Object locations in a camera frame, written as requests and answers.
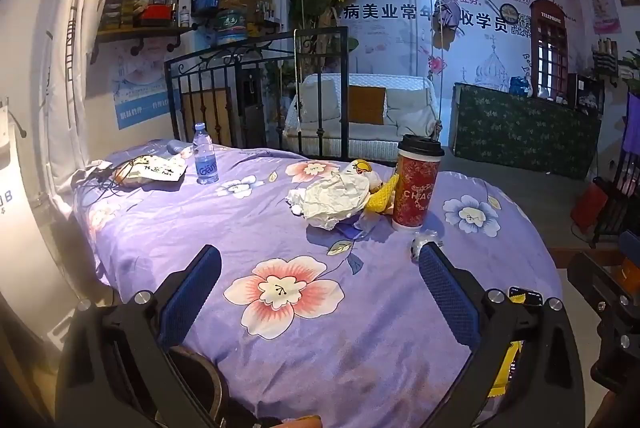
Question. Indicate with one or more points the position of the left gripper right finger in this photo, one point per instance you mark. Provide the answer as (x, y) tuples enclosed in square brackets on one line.
[(457, 307)]

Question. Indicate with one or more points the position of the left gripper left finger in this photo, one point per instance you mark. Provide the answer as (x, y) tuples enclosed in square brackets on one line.
[(183, 294)]

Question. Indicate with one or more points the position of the white paper wrapper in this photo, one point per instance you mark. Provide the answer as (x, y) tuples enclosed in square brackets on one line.
[(325, 203)]

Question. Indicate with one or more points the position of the clear water bottle blue label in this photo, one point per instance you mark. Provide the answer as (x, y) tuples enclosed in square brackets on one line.
[(204, 155)]

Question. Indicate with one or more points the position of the yellow white drink bottle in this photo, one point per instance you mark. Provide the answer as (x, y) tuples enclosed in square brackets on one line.
[(363, 168)]

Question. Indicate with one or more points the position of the white beauty machine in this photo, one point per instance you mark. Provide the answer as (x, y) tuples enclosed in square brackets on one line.
[(46, 264)]

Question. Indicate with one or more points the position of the dark round trash bin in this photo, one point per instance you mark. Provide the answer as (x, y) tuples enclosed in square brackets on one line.
[(204, 381)]

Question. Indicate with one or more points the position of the wooden wall shelf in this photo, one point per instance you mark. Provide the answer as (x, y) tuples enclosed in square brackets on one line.
[(139, 34)]

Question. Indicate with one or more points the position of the yellow snack packet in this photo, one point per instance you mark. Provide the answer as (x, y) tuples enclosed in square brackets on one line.
[(507, 369)]

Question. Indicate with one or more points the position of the orange foam fruit net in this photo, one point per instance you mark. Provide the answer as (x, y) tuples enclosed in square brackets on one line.
[(382, 201)]

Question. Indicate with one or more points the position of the black iron bed frame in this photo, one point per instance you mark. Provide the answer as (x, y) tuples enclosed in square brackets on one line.
[(287, 90)]

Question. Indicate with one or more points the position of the red paper coffee cup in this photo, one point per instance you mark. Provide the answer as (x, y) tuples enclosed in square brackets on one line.
[(417, 168)]

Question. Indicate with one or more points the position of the small foil wrapper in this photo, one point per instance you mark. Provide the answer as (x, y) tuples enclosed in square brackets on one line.
[(420, 240)]

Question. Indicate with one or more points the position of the red phone booth cabinet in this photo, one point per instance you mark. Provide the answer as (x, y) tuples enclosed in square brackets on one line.
[(548, 36)]

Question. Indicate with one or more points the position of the purple floral bed cover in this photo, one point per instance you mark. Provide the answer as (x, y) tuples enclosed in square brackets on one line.
[(302, 321)]

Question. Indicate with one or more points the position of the white wicker swing sofa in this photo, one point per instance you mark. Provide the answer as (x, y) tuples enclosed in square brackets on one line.
[(317, 125)]

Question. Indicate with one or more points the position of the orange brown cushion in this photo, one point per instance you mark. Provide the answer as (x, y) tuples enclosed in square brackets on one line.
[(366, 104)]

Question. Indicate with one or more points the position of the green floral covered counter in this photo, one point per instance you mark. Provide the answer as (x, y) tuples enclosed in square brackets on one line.
[(522, 132)]

